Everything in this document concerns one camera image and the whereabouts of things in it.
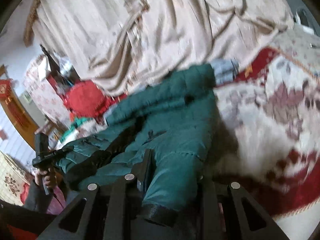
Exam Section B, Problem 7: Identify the teal quilted puffer jacket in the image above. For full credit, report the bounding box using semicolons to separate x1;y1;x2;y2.
56;64;217;225

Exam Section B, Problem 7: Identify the floral bedspread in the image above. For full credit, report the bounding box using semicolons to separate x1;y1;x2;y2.
55;24;320;240

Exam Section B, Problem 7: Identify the person's left hand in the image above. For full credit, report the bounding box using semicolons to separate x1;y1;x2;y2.
35;167;57;189

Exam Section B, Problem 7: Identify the green cloth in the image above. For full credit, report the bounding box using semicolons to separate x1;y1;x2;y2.
59;117;93;143

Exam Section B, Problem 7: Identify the beige blanket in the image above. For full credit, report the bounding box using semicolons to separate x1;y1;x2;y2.
33;0;294;95

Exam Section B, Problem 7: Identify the wooden furniture frame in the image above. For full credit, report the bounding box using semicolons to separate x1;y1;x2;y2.
0;64;41;151

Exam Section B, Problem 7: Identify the red ruffled pillow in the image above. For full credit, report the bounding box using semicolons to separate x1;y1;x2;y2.
62;81;127;121

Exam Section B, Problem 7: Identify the light blue folded garment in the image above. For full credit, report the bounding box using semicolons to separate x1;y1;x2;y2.
210;59;239;86

